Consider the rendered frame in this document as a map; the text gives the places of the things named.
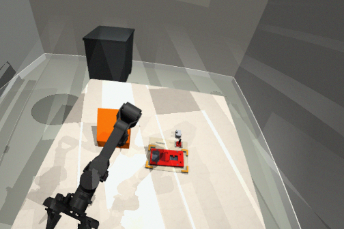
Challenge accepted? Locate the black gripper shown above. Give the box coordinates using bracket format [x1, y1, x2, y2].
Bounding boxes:
[43, 190, 99, 229]

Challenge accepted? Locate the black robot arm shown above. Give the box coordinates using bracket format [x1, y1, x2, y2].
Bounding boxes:
[55, 102, 142, 205]

